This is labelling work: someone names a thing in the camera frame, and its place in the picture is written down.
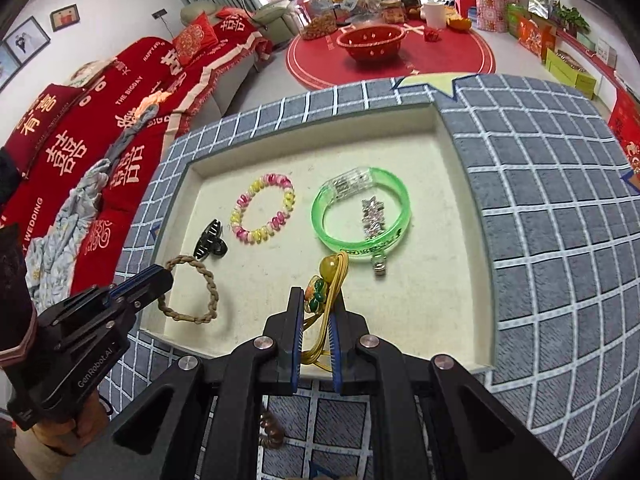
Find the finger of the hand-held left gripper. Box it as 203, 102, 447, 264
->
107, 265, 174, 304
117, 284, 173, 322

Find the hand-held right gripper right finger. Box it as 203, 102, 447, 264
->
327, 287, 573, 480

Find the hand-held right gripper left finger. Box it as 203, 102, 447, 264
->
60, 285, 306, 480

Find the yellow cord beaded keychain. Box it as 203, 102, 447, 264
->
300, 251, 351, 373

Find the braided khaki hair tie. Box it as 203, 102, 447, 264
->
157, 255, 220, 325

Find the black claw hair clip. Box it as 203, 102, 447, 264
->
194, 218, 228, 261

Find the brown spiral hair tie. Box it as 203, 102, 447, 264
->
259, 407, 284, 449

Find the shallow grey-green tray box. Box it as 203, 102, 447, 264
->
135, 100, 497, 373

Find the pink yellow bead bracelet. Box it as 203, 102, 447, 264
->
230, 173, 296, 246

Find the green translucent plastic bracelet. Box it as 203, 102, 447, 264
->
311, 166, 412, 264

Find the silver rhinestone charm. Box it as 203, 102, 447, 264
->
361, 197, 396, 278

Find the person's left hand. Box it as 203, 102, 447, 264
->
40, 390, 112, 456

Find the light blue floral blanket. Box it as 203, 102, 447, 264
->
25, 92, 171, 306

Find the red printed pillow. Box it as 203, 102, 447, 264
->
2, 84, 83, 176

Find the white floral cushion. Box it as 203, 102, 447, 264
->
67, 60, 118, 91

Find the grey-green sofa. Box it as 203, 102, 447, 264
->
202, 52, 261, 121

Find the red printed sofa cover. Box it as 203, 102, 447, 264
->
0, 7, 276, 301

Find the red embroidered cushion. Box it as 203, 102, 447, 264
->
172, 12, 220, 66

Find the framed bride portrait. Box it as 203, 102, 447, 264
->
0, 42, 17, 92

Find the grey checked tablecloth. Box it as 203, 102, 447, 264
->
97, 74, 640, 480

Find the framed couple portrait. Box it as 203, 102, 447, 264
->
4, 16, 52, 67

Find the light green recliner armchair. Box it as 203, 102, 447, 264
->
180, 0, 296, 43

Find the clear snack jar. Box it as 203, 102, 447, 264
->
295, 0, 338, 41

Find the red colander bowl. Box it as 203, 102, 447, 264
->
336, 24, 407, 63

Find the round red table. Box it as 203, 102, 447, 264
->
286, 20, 497, 92

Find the white cup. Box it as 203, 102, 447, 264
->
421, 0, 447, 30

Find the flat yellow-green box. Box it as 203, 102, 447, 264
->
545, 49, 598, 101

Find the large red gift box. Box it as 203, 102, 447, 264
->
607, 87, 640, 193

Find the orange red gift box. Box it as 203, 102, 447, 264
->
517, 15, 557, 63

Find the green gift box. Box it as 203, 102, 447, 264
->
506, 2, 531, 38

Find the low red television shelf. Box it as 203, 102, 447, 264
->
555, 27, 631, 86

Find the green potted plant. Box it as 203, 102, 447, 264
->
552, 4, 591, 36

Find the small red photo frame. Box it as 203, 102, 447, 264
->
50, 4, 80, 32

